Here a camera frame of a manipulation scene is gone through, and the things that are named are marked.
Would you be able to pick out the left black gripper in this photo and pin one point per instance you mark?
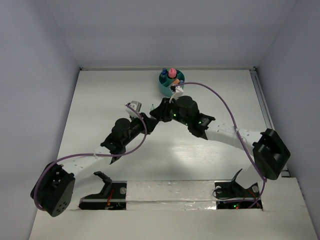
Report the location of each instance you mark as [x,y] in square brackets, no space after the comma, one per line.
[150,122]

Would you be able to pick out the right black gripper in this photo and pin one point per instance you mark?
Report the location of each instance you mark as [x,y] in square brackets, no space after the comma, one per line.
[161,112]

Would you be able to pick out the green tip clear highlighter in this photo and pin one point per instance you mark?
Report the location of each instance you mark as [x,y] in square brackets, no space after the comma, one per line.
[151,107]

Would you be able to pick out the orange tip clear highlighter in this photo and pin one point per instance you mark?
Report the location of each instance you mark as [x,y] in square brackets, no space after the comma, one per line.
[176,82]

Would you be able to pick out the blue cap white pen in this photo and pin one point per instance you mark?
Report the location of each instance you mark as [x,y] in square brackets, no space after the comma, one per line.
[163,74]

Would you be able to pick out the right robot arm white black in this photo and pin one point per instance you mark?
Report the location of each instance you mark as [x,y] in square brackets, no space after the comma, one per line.
[268,153]

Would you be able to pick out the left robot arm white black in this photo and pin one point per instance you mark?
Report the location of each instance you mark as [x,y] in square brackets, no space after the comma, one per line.
[56,185]

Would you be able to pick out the teal round organizer container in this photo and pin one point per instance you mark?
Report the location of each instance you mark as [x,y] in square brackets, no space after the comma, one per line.
[164,86]

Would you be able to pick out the pink topped centre tube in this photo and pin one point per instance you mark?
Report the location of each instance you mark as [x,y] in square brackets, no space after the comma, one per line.
[172,73]

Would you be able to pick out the foil covered front board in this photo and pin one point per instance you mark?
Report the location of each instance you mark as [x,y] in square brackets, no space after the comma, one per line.
[181,195]

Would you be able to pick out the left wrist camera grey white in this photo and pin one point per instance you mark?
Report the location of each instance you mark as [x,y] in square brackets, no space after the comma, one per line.
[133,108]

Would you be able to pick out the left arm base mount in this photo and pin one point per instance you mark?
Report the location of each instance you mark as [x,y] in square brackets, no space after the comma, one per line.
[112,196]

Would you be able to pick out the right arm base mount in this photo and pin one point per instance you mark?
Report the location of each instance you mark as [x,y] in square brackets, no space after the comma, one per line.
[230,195]

